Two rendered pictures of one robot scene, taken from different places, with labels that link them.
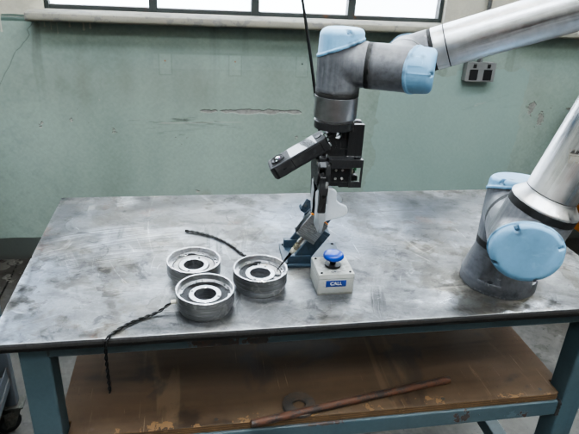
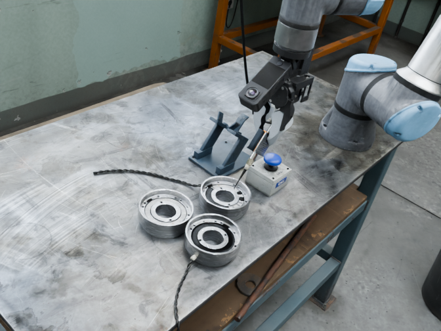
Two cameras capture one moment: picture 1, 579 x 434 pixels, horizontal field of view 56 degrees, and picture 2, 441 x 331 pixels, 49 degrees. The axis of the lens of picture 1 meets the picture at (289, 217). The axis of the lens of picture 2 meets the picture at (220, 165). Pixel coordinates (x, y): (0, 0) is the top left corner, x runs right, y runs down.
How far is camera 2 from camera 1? 0.72 m
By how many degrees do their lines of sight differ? 39
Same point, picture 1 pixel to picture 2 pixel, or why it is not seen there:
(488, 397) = (340, 217)
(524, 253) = (419, 123)
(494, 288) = (360, 145)
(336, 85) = (315, 18)
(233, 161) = not seen: outside the picture
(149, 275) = (125, 239)
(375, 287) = (293, 172)
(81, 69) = not seen: outside the picture
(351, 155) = (302, 73)
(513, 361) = not seen: hidden behind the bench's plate
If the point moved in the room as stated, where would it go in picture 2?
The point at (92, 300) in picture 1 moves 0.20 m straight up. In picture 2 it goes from (110, 293) to (114, 201)
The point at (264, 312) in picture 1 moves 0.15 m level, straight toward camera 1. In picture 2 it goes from (255, 230) to (310, 280)
